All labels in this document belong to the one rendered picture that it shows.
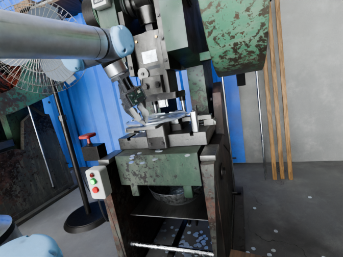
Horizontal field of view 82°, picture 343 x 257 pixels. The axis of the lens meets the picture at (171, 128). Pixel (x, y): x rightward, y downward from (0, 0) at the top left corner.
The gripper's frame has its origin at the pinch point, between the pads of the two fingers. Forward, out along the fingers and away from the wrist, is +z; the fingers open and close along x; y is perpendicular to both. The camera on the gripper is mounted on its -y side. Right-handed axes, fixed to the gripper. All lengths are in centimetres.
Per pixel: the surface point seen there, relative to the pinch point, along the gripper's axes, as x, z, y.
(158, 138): 3.4, 11.3, -5.0
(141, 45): 20.9, -27.2, -14.7
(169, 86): 21.0, -5.7, -7.3
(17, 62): -29, -54, -77
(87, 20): 10, -50, -34
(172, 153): 2.4, 16.7, 4.7
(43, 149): -61, 7, -154
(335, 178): 112, 123, 3
